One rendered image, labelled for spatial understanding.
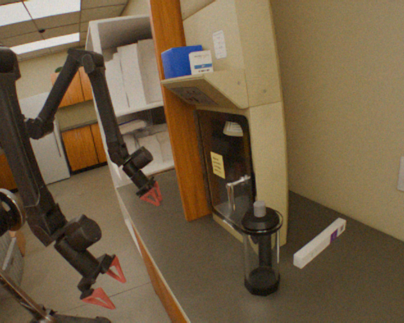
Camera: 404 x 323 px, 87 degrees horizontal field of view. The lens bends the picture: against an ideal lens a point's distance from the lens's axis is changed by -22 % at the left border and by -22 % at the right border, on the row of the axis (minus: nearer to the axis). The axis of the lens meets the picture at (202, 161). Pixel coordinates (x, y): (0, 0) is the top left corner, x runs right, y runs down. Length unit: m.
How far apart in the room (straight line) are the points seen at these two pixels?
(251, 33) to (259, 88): 0.14
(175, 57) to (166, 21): 0.25
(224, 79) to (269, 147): 0.22
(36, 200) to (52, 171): 5.03
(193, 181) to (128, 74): 1.04
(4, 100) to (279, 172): 0.71
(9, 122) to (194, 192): 0.75
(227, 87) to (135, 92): 1.29
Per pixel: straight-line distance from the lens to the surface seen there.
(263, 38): 0.71
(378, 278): 0.84
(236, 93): 0.64
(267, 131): 0.71
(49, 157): 5.57
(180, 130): 0.98
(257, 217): 0.62
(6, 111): 0.59
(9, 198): 1.21
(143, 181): 1.04
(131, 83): 1.86
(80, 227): 0.58
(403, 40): 0.88
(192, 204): 1.09
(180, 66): 0.78
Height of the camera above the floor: 1.51
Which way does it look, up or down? 19 degrees down
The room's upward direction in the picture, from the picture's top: 9 degrees counter-clockwise
